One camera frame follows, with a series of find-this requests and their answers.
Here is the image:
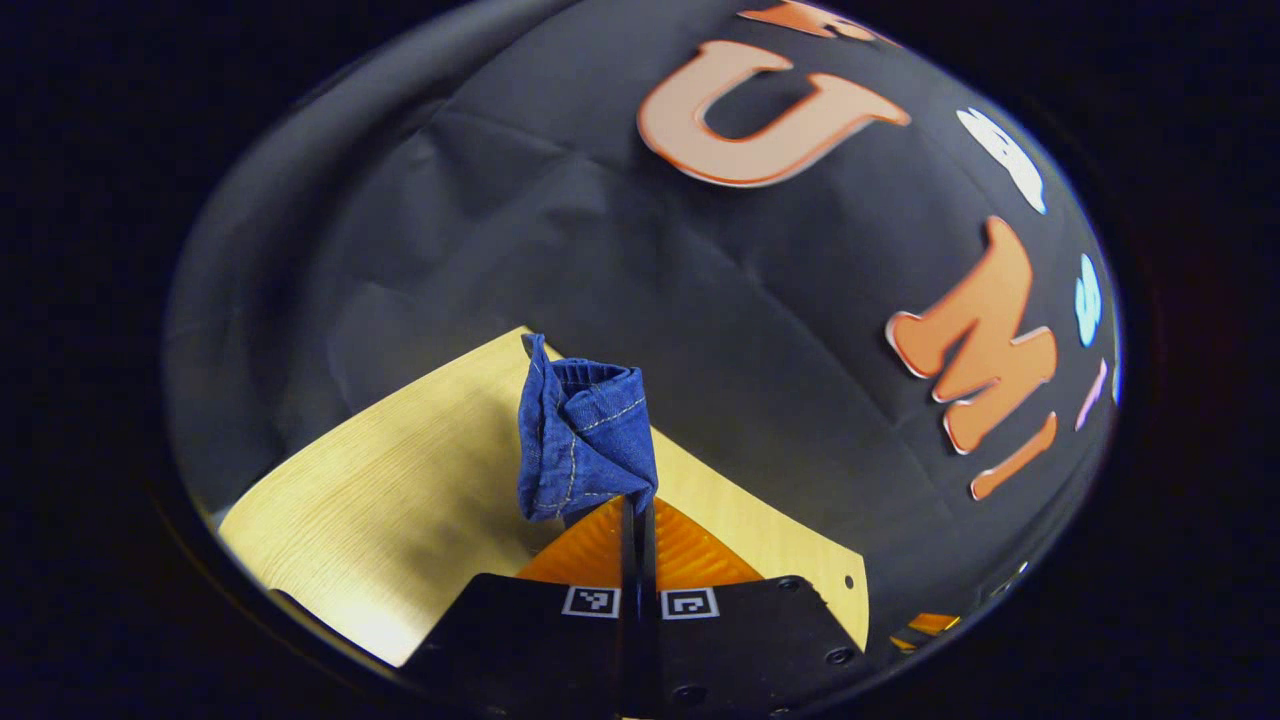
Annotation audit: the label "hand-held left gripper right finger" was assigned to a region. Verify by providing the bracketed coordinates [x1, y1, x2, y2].
[640, 496, 871, 720]

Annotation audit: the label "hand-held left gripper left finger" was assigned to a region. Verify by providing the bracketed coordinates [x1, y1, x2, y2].
[400, 496, 642, 720]

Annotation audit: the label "blue denim jeans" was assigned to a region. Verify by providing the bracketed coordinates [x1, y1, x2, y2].
[516, 332, 660, 524]

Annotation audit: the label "black backdrop cloth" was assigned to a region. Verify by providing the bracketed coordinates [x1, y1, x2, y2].
[165, 0, 1123, 683]

